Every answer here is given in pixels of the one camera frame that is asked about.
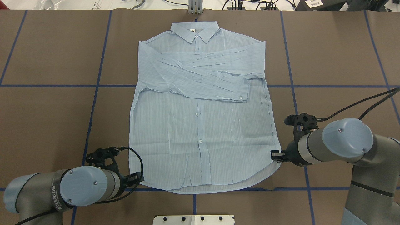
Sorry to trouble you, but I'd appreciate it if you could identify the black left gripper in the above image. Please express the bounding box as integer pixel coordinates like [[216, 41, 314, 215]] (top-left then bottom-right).
[[117, 172, 144, 191]]

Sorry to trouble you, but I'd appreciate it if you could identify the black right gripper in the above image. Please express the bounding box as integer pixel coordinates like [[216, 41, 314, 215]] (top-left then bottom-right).
[[271, 141, 301, 165]]

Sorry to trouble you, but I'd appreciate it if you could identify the light blue button-up shirt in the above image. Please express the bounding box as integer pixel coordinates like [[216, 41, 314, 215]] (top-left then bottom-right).
[[129, 22, 281, 195]]

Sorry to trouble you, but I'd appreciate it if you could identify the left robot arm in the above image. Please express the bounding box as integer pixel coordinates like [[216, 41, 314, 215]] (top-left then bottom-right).
[[3, 166, 144, 225]]

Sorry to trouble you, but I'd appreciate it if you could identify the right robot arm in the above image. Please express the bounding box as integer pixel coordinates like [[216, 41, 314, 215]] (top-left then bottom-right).
[[271, 115, 400, 225]]

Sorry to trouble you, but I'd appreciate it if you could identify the clear plastic bag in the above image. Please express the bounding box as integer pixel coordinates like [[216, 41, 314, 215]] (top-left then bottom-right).
[[33, 0, 81, 10]]

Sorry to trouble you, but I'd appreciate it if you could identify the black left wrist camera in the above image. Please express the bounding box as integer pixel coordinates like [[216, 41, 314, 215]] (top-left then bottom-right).
[[85, 147, 121, 173]]

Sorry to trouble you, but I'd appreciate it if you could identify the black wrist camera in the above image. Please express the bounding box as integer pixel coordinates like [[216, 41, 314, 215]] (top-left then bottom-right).
[[284, 113, 319, 140], [85, 147, 121, 173]]

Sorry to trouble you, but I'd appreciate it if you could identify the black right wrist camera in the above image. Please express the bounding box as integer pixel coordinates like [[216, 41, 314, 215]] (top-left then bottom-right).
[[284, 113, 319, 140]]

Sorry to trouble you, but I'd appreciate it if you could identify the white camera mast pedestal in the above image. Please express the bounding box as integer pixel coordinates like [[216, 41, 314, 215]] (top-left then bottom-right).
[[152, 215, 235, 225]]

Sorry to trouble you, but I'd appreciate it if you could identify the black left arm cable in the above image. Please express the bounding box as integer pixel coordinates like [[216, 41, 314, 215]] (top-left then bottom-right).
[[14, 146, 144, 225]]

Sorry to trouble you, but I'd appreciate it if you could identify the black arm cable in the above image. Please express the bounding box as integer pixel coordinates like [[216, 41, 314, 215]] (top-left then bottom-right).
[[14, 146, 144, 225], [316, 87, 400, 122]]

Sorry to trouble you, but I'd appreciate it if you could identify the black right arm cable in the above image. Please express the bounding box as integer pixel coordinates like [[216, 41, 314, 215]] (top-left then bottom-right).
[[316, 87, 400, 122]]

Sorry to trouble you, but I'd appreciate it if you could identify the aluminium frame post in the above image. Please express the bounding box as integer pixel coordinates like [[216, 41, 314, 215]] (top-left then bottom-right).
[[188, 0, 204, 14]]

